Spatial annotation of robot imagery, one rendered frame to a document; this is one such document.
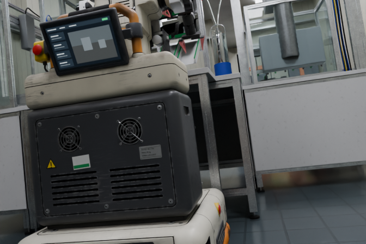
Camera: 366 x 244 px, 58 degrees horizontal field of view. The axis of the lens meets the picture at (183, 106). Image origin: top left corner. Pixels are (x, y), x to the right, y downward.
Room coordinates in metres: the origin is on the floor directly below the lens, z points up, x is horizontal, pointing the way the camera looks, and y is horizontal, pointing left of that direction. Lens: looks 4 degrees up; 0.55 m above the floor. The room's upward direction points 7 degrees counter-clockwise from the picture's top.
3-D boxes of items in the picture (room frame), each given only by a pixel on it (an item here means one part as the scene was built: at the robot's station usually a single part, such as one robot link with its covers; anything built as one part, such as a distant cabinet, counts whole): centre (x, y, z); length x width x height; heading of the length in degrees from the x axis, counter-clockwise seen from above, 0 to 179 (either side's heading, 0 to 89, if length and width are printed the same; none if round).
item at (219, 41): (3.00, -0.41, 1.32); 0.14 x 0.14 x 0.38
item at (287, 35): (2.84, -0.95, 1.50); 0.38 x 0.21 x 0.88; 169
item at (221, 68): (3.00, -0.41, 1.00); 0.16 x 0.16 x 0.27
